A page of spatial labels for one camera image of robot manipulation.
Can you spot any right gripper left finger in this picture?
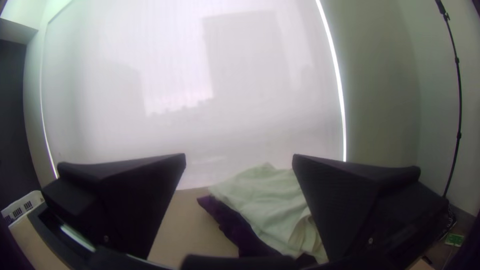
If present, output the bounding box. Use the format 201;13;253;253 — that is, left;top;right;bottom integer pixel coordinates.
41;152;187;260

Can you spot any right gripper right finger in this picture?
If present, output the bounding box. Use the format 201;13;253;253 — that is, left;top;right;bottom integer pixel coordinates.
291;153;450;263

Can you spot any white t-shirt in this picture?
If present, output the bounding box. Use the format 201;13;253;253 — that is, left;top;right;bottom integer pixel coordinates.
208;161;330;264

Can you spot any white light strip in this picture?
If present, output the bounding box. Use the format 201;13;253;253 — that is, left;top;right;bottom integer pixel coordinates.
39;22;59;179
314;0;348;163

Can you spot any white laundry basket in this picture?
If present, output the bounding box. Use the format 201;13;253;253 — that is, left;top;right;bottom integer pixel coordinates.
0;190;47;227

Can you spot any green circuit board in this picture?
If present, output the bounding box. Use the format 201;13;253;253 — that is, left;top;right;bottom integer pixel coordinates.
444;232;466;248

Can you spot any dark garment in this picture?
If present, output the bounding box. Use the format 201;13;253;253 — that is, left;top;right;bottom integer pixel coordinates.
196;194;320;269

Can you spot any black tripod stand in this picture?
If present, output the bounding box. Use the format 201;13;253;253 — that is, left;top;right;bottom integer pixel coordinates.
434;0;463;199

